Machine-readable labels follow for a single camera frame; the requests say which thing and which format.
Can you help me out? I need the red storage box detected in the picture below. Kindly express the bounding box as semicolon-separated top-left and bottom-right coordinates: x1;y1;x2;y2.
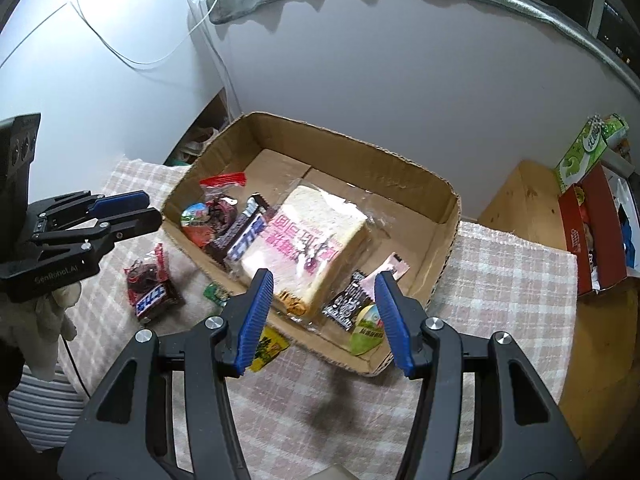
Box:
557;162;640;297

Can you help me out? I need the white window frame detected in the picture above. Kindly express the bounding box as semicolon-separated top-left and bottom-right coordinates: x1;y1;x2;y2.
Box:
575;0;640;81

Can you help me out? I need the small green candy packet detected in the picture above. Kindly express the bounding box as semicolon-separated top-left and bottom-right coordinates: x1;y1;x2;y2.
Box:
204;282;232;307

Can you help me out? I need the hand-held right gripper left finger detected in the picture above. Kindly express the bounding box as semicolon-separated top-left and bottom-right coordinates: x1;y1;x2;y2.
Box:
57;267;276;480

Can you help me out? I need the plaid tablecloth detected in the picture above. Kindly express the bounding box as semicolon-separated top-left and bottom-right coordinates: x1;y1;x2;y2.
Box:
60;157;581;480

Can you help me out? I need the green jelly cup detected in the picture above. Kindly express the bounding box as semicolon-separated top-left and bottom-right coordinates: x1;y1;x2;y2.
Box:
349;304;388;357

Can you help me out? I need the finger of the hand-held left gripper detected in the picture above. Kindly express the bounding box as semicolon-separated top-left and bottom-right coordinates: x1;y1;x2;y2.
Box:
31;207;164;252
30;190;152;231

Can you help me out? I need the yellow candy packet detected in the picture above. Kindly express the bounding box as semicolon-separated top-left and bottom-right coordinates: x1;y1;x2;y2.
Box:
247;327;292;373

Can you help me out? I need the white cable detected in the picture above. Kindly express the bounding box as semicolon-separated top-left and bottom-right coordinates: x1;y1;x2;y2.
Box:
65;0;221;67

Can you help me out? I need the green tissue box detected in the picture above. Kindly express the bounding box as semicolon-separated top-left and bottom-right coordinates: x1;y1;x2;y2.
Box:
555;112;630;196

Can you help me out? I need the clear red snack packet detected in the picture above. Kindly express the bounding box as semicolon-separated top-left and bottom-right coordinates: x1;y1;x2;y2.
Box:
125;243;173;291
199;172;248;241

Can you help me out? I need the brown chocolate bar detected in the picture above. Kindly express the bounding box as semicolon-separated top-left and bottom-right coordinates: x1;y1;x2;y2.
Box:
127;280;186;324
207;192;271;275

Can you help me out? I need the jelly cup with colourful lid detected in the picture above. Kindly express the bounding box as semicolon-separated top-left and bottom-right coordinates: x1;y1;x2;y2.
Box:
180;202;216;248

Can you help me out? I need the sliced bread packet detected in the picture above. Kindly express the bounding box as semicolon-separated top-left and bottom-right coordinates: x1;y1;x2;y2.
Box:
232;185;381;333

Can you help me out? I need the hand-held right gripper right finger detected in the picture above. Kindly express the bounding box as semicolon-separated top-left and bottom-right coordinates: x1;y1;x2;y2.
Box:
374;270;588;480

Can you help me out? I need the pale plastic bag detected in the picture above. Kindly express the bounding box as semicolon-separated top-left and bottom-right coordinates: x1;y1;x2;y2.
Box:
177;125;221;166

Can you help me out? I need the pink snack packet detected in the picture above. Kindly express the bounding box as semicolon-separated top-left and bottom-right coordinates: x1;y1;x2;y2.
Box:
365;252;411;286

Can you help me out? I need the cardboard box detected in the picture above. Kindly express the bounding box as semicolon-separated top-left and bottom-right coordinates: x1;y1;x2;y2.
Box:
161;111;462;378

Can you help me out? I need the person's left hand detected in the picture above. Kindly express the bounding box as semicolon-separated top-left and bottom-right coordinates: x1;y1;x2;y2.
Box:
0;280;83;383

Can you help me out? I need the black snack packet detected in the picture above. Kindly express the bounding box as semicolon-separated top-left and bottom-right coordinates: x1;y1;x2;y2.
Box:
321;271;371;332

